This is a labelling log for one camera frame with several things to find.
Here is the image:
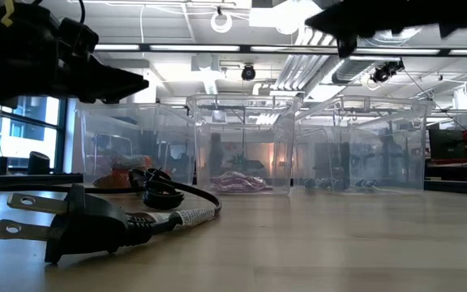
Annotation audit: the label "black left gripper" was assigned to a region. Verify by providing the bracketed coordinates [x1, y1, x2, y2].
[0, 3, 150, 109]

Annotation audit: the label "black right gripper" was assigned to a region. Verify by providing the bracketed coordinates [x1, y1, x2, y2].
[305, 0, 461, 59]

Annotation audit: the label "clear plastic container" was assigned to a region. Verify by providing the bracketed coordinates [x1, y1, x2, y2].
[72, 101, 197, 186]
[185, 93, 302, 195]
[293, 95, 435, 194]

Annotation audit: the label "orange and silver candy packet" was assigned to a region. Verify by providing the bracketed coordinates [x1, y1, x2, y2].
[110, 153, 148, 171]

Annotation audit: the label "black power cord with plug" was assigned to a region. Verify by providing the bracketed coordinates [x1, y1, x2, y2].
[0, 167, 223, 264]

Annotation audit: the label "blue lollipop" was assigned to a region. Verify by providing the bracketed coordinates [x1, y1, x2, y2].
[354, 178, 380, 191]

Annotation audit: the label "white ceiling conduits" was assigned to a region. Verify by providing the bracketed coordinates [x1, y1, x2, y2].
[272, 28, 340, 91]

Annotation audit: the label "black ceiling spotlight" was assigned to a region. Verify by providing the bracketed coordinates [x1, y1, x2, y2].
[370, 59, 405, 84]
[240, 63, 257, 81]

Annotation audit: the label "long linear ceiling light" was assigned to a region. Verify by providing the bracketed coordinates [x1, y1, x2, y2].
[93, 42, 467, 58]

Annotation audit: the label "black table clamp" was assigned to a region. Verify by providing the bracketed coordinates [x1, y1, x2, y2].
[28, 150, 51, 176]

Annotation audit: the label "person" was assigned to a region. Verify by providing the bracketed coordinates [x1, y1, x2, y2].
[208, 132, 225, 188]

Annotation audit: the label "black monitor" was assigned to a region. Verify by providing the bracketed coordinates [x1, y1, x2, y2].
[427, 127, 465, 161]

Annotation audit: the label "silver ventilation duct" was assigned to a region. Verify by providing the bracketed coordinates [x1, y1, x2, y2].
[330, 32, 405, 84]

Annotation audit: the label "white ceiling ring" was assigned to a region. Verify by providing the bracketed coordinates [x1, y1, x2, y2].
[210, 10, 234, 34]

